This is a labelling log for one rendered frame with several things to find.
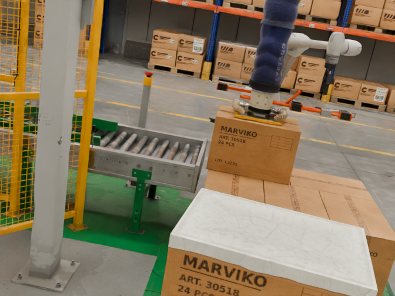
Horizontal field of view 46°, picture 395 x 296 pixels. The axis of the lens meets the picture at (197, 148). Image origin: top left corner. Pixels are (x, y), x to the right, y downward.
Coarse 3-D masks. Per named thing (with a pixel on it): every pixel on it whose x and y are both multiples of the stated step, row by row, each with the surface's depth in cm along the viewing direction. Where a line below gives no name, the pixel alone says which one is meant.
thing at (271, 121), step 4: (236, 112) 331; (248, 112) 326; (236, 116) 324; (240, 116) 324; (244, 116) 324; (248, 116) 325; (252, 116) 325; (256, 116) 327; (268, 116) 325; (256, 120) 323; (260, 120) 323; (264, 120) 323; (268, 120) 323; (272, 120) 324; (280, 120) 330; (272, 124) 323; (276, 124) 322; (280, 124) 322
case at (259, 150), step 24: (216, 120) 322; (240, 120) 320; (288, 120) 344; (216, 144) 327; (240, 144) 325; (264, 144) 323; (288, 144) 321; (216, 168) 332; (240, 168) 330; (264, 168) 328; (288, 168) 326
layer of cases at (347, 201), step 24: (240, 192) 302; (264, 192) 311; (288, 192) 316; (312, 192) 324; (336, 192) 332; (360, 192) 340; (336, 216) 291; (360, 216) 297; (384, 240) 271; (384, 264) 276; (384, 288) 281
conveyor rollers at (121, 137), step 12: (24, 120) 373; (36, 120) 376; (96, 132) 371; (144, 144) 369; (156, 144) 374; (168, 144) 377; (156, 156) 339; (168, 156) 344; (180, 156) 350; (192, 156) 357
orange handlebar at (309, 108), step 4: (228, 88) 358; (232, 88) 358; (236, 88) 358; (240, 88) 359; (248, 92) 358; (240, 96) 332; (244, 96) 331; (248, 96) 331; (276, 104) 330; (280, 104) 330; (284, 104) 329; (288, 104) 330; (304, 108) 329; (308, 108) 329; (312, 108) 328; (316, 108) 332; (320, 112) 328; (332, 112) 328; (336, 112) 331; (352, 116) 328
